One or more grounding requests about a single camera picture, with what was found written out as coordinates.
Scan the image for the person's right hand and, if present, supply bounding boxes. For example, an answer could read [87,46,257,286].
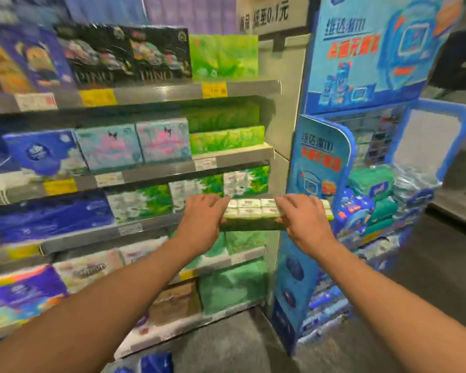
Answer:
[274,193,337,256]

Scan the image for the teal pink butterfly tissue pack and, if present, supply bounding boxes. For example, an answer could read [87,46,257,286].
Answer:
[75,124,144,174]

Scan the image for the purple colourful tissue pack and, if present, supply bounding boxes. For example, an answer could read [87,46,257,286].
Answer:
[0,265,69,333]

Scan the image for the row of blue wipes packs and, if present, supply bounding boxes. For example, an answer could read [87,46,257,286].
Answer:
[298,281,353,343]

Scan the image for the blue white-flower tissue pack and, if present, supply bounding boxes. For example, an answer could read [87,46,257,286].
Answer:
[3,130,88,177]

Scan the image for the white hanging sign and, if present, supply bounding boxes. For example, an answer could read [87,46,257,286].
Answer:
[237,0,311,35]

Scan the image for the row of purple tissue packs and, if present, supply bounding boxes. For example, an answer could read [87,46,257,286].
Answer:
[62,0,237,35]

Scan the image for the blue cartoon wipes pack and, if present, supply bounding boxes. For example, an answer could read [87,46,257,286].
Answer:
[332,186,376,238]

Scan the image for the large green tissue pack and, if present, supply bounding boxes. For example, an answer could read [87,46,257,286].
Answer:
[198,260,268,316]

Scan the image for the person's right forearm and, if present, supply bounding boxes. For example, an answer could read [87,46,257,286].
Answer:
[301,236,466,373]

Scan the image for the black floral tissue pack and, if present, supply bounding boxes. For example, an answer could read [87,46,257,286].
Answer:
[120,25,193,83]
[54,23,137,88]

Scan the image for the teal wipes pack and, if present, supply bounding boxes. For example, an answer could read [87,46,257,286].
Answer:
[367,198,399,230]

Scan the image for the person's left forearm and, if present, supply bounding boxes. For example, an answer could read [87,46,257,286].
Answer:
[0,236,209,373]

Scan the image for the bright green tissue pack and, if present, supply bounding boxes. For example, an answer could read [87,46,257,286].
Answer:
[184,105,261,133]
[189,126,265,155]
[189,34,259,81]

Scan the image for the grey metal shelf unit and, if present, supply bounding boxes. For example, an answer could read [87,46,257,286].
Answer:
[0,19,283,362]

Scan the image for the green pocket tissue multipack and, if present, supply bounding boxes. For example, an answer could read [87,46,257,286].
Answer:
[219,198,334,232]

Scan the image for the large dark blue tissue pack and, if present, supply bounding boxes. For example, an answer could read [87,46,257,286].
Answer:
[0,191,115,245]

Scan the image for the green wipes pack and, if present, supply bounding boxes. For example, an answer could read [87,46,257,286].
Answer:
[347,165,397,201]

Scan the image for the blue plastic pack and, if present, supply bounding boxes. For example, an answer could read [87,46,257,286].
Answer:
[114,353,174,373]

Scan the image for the white low platform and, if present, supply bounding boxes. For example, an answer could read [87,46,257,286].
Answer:
[430,189,466,233]

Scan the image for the purple cartoon tissue pack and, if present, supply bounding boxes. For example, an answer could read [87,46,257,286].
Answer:
[0,26,77,92]

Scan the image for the person's left hand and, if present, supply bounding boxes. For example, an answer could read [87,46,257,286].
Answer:
[175,193,232,257]

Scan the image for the pile of clear wipes packs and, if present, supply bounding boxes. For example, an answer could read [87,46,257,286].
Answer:
[392,164,442,215]

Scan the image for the white green leaf tissue pack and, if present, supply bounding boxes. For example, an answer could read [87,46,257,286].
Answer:
[223,166,271,199]
[169,175,225,212]
[106,185,174,224]

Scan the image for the brown tissue pack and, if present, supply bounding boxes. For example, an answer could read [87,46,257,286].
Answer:
[148,281,202,327]

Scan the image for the blue cardboard display stand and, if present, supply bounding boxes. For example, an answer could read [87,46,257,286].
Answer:
[271,0,466,356]

